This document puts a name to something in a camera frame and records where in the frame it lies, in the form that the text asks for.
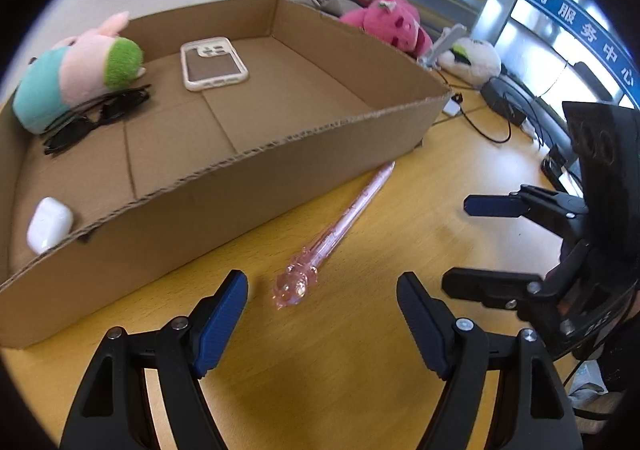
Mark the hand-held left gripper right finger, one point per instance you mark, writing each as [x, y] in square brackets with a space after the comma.
[424, 325]

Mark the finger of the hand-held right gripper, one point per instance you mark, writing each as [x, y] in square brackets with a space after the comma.
[480, 285]
[490, 205]

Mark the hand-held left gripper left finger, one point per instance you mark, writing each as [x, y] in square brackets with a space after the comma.
[222, 320]

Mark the brown cardboard box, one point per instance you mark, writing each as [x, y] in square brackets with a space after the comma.
[225, 210]

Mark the pink transparent pen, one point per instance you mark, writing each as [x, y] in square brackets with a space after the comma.
[340, 225]

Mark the white earbuds case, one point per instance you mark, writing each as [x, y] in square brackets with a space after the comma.
[47, 225]

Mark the black sunglasses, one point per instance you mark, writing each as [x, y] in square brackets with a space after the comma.
[115, 105]

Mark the cream clear phone case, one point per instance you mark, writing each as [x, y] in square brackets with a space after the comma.
[212, 68]

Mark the pink and teal plush toy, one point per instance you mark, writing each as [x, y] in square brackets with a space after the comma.
[45, 90]

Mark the person's right forearm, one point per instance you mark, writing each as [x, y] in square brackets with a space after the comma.
[620, 360]

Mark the black power adapter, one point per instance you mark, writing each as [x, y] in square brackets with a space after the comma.
[560, 165]

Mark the white charger plug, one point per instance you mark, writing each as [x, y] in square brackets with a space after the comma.
[452, 106]

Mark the black electronic device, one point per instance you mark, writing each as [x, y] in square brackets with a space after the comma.
[505, 100]

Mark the white plastic wrapper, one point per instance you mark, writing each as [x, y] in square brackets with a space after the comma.
[590, 377]

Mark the white plush toy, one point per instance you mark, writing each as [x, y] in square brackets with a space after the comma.
[480, 60]

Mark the grey phone stand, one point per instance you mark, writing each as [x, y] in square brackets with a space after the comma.
[440, 45]

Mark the pink plush bear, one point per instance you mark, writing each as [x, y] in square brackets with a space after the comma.
[390, 23]

